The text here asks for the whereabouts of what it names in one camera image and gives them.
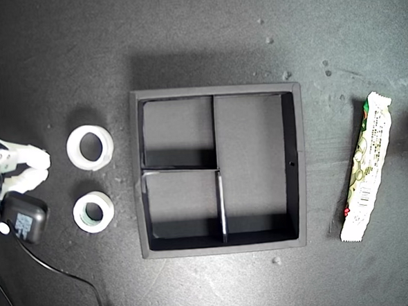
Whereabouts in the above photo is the large white tape roll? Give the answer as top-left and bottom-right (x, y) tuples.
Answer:
(64, 123), (116, 173)

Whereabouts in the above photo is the small white tape roll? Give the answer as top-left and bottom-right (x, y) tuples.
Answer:
(71, 190), (117, 235)

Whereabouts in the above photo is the green printed snack bar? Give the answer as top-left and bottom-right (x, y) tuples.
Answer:
(331, 90), (401, 244)

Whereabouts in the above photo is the black compartment tray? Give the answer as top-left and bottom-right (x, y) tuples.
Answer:
(128, 80), (312, 261)

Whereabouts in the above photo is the black camera cable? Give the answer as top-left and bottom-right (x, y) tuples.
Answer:
(15, 231), (116, 306)

